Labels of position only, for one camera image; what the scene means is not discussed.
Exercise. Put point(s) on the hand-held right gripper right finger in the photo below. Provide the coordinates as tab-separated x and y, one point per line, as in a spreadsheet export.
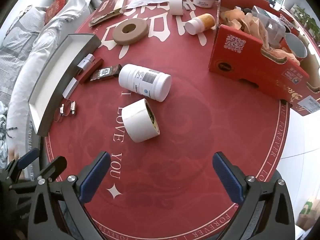
227	177

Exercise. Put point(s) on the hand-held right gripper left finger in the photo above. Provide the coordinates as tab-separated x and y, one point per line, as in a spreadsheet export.
95	177

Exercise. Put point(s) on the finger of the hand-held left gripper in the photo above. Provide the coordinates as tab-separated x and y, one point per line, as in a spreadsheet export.
53	166
27	158

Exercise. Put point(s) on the white tape roll yellow core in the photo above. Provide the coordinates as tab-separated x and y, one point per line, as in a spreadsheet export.
136	122

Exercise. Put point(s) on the shallow white tray dark rim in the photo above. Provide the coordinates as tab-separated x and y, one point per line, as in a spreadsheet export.
52	80

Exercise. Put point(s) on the red rectangular box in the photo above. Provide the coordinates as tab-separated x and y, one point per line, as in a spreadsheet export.
91	73

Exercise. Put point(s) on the dark printed card box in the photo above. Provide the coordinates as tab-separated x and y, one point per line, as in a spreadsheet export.
105	73

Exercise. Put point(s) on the small white plastic device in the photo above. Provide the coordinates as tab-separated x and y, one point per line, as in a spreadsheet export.
85	62

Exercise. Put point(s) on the large white pill bottle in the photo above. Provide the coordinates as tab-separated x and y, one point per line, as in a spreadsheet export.
142	80

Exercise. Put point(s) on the yellow label pill bottle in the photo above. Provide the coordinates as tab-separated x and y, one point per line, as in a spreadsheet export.
205	21

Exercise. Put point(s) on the blue floral cloth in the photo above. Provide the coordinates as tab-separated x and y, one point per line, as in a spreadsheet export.
3	130

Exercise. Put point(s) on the red printed tablecloth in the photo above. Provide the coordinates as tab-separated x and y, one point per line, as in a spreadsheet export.
200	130

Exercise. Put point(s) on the small flat white box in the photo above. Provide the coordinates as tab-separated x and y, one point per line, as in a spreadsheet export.
70	88

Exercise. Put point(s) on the green and brown paper bag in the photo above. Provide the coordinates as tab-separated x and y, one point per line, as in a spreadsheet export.
307	212

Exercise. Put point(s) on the grey striped sofa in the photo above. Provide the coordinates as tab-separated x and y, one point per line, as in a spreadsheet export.
17	37

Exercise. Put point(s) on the red cardboard box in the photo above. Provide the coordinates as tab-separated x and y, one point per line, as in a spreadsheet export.
237	55

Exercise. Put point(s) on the light grey fringed blanket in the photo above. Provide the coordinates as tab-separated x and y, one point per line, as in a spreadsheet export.
62	17

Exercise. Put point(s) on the white cup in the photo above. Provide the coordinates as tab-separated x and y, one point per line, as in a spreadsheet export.
296	46

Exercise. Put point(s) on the red patterned cushion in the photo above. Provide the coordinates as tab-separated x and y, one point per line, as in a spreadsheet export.
53	8

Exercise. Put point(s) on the clear plastic container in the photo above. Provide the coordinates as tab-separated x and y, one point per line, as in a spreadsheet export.
272	27

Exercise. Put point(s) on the orange plastic bags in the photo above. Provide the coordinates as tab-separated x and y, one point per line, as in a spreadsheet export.
250	22

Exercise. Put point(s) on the flat red medicine box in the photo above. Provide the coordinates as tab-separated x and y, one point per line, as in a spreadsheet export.
107	7

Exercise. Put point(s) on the green potted plant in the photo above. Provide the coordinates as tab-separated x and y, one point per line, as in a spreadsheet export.
310	20

